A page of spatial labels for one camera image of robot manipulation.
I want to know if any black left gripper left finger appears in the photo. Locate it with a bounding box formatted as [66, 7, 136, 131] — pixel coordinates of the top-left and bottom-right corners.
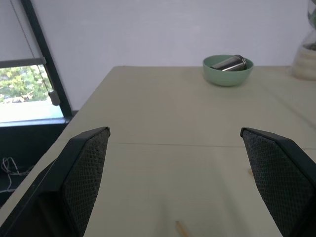
[0, 126, 111, 237]

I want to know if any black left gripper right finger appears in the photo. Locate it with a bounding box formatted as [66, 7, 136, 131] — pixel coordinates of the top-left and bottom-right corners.
[239, 127, 316, 237]

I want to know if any wooden chopstick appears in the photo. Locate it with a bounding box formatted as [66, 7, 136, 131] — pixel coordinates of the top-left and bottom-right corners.
[175, 221, 191, 237]

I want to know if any mint green bowl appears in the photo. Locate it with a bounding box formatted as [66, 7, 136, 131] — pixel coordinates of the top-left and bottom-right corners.
[202, 54, 255, 87]

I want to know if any white ribbed plant pot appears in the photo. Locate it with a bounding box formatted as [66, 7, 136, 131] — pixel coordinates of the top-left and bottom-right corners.
[289, 0, 316, 81]

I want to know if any stainless steel cup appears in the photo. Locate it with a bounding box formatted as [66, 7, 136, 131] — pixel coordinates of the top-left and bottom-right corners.
[210, 54, 246, 72]

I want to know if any white roller blind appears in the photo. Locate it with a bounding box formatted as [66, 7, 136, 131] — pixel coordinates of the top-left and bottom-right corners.
[0, 0, 46, 69]

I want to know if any white cable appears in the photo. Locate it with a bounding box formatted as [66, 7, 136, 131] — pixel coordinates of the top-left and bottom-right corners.
[0, 157, 35, 194]

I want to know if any black window frame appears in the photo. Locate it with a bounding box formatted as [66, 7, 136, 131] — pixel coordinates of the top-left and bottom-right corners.
[0, 0, 74, 124]

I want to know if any blind pull cord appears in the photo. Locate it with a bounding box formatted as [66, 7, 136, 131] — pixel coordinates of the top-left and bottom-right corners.
[10, 0, 61, 106]

